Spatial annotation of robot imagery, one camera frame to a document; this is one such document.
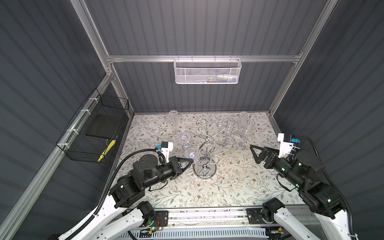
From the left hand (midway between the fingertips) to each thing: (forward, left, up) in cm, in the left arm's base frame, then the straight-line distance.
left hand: (194, 161), depth 58 cm
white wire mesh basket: (+88, -16, -11) cm, 90 cm away
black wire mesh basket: (+20, +49, -5) cm, 53 cm away
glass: (+28, -33, -32) cm, 54 cm away
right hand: (+4, -27, +1) cm, 27 cm away
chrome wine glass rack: (+11, -7, -31) cm, 33 cm away
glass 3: (+4, 0, -1) cm, 4 cm away
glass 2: (+31, -26, -33) cm, 52 cm away
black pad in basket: (+24, +45, -3) cm, 51 cm away
